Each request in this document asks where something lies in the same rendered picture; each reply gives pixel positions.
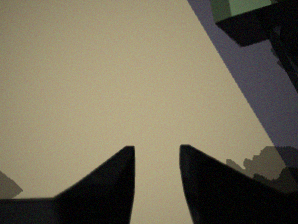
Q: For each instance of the cream work mat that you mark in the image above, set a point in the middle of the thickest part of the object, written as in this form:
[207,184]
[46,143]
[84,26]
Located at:
[82,79]

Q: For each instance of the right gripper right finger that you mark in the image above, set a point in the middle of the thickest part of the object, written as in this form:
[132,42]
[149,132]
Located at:
[218,194]

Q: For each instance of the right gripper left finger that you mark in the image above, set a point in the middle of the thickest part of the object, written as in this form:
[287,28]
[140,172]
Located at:
[104,196]

